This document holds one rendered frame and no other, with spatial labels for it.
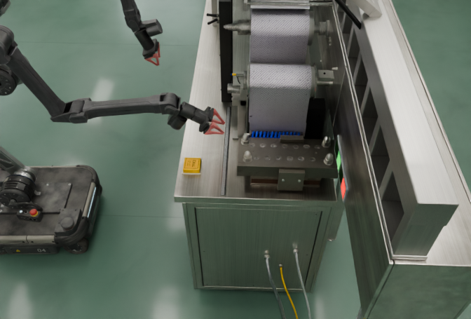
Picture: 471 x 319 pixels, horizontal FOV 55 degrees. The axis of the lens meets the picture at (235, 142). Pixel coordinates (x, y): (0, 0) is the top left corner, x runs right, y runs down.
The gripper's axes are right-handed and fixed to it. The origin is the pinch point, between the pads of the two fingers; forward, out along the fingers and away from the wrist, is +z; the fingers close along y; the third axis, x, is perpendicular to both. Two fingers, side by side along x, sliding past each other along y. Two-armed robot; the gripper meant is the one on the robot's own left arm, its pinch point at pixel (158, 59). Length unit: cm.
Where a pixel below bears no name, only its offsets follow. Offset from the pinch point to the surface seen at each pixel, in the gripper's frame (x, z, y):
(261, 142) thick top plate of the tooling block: -47, 12, -57
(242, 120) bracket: -39, 12, -42
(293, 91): -65, -4, -49
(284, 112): -59, 5, -50
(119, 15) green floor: 111, 91, 214
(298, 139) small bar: -62, 15, -57
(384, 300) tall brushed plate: -81, -7, -133
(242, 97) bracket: -44, -1, -42
